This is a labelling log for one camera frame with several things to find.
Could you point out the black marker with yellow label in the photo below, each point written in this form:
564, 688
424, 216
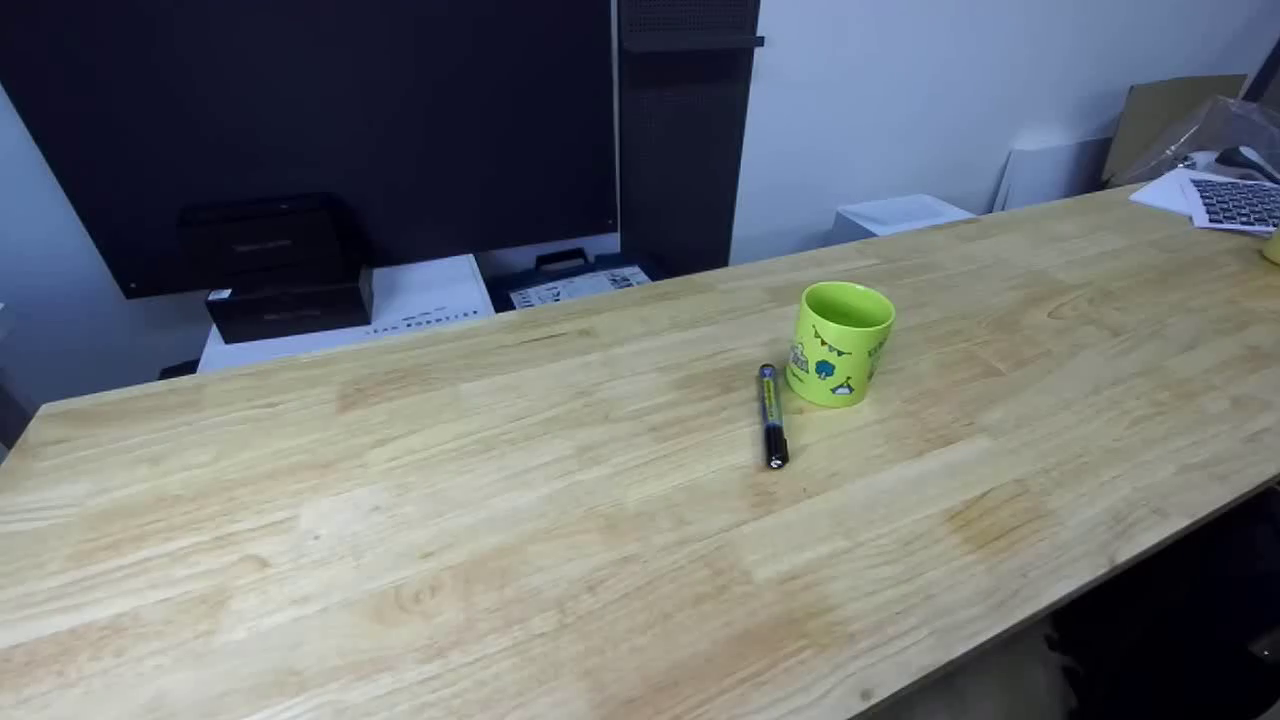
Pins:
768, 416

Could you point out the yellow-green printed mug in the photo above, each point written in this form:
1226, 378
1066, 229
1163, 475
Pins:
838, 343

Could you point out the black case with label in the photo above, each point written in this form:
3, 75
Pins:
563, 277

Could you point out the white flat box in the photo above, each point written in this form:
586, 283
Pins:
405, 299

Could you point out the dark tall cabinet panel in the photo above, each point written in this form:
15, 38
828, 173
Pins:
687, 75

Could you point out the large black monitor screen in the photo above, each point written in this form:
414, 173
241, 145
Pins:
442, 124

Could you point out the black box under monitor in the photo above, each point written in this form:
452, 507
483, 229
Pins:
278, 267

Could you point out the brown cardboard box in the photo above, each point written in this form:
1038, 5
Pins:
1166, 123

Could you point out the checkered calibration paper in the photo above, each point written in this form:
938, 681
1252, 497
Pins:
1213, 200

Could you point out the white box by wall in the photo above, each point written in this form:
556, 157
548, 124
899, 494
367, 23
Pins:
888, 216

